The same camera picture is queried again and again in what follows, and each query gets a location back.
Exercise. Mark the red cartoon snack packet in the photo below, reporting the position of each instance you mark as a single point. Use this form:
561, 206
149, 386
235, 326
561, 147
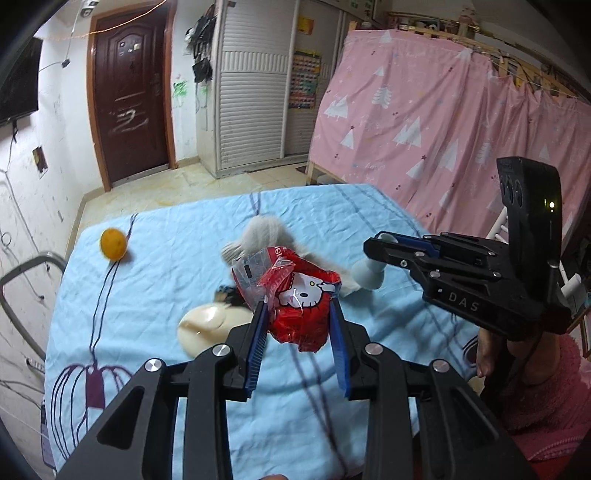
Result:
300, 300

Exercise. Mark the wall outlet box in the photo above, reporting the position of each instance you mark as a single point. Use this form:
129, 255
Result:
40, 159

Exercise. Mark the person's right hand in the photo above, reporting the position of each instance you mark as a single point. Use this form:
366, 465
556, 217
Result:
489, 357

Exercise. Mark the red cloth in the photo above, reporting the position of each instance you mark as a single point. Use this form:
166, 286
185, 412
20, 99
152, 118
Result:
563, 464

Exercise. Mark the dark brown wooden door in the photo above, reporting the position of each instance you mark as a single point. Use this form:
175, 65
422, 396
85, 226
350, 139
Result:
131, 92

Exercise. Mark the white knit hat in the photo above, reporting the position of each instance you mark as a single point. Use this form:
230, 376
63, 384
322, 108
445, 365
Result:
263, 233

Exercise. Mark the white slatted wardrobe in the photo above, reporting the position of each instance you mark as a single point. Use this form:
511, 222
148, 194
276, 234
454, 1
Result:
258, 92

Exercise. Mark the colourful grid wall poster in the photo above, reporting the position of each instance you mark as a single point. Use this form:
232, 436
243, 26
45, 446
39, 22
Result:
304, 81

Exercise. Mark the person's right forearm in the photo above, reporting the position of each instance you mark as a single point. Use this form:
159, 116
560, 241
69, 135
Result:
549, 406

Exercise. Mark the pink tree print curtain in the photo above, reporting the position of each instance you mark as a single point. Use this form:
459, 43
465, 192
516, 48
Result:
438, 115

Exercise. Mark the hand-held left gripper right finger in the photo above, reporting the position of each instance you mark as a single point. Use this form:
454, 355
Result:
339, 355

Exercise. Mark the black wall television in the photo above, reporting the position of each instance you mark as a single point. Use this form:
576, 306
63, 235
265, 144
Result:
16, 87

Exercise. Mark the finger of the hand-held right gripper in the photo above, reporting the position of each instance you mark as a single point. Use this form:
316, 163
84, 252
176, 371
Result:
392, 256
413, 242

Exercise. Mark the dark blue knit cloth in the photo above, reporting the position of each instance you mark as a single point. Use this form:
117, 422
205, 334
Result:
226, 293

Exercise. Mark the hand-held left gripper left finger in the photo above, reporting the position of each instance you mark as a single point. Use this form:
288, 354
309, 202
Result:
256, 350

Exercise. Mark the white plastic cup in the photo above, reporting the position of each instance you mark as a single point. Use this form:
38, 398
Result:
369, 272

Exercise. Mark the yellow paper sign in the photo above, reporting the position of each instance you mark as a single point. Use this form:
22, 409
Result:
305, 24

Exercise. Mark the light blue printed bed sheet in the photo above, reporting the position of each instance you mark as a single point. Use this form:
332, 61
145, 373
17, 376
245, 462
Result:
184, 240

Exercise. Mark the grey metal chair frame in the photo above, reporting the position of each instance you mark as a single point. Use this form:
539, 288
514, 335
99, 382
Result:
23, 295

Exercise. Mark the orange fruit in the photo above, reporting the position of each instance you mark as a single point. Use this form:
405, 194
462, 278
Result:
114, 243

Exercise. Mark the black hanging bags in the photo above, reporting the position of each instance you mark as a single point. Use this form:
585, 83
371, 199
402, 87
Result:
203, 46

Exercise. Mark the cream round cap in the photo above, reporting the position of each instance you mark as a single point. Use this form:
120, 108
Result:
207, 325

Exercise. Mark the wooden bunk bed frame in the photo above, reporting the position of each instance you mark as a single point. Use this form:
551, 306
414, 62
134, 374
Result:
313, 173

